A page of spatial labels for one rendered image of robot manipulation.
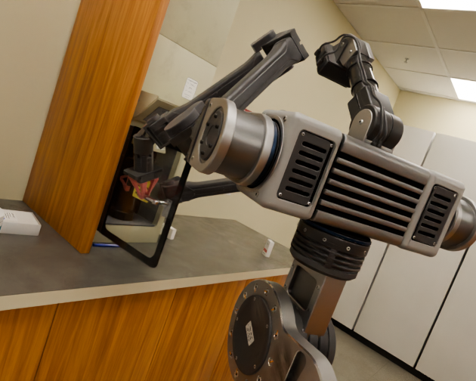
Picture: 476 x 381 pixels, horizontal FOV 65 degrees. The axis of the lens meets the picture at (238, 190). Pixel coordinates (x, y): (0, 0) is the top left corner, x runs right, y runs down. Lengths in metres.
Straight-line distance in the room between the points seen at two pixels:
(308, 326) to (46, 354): 0.80
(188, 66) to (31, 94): 0.62
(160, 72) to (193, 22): 0.22
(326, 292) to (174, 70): 1.02
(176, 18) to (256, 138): 0.94
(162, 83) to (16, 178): 0.72
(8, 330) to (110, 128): 0.64
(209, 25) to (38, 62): 0.66
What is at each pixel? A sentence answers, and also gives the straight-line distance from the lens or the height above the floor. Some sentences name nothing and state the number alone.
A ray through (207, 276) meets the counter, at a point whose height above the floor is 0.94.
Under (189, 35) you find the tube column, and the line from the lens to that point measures 1.49.
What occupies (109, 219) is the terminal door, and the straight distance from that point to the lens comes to 1.39.
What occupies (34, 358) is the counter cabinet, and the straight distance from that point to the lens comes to 1.25.
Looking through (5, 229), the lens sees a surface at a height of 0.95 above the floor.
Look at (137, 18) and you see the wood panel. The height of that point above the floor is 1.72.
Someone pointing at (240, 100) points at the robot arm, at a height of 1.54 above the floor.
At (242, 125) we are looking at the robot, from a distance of 0.56.
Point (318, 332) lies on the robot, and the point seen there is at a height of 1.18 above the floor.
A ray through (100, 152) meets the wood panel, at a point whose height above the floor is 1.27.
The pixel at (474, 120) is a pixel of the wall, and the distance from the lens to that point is 4.52.
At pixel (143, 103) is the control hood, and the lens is 1.33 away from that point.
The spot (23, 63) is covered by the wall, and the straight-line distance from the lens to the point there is 1.66.
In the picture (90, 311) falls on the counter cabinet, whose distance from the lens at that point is 1.25.
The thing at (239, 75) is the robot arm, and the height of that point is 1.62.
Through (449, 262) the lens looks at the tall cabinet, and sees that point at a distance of 3.93.
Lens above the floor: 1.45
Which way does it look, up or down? 7 degrees down
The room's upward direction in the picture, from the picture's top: 20 degrees clockwise
